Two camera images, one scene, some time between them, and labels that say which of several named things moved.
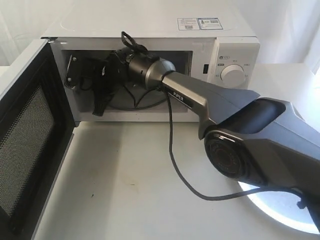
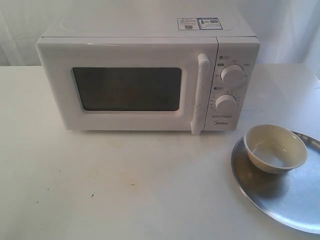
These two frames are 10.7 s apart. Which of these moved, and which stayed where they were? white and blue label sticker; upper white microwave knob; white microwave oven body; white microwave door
Moved: white microwave door
Stayed: white microwave oven body; white and blue label sticker; upper white microwave knob
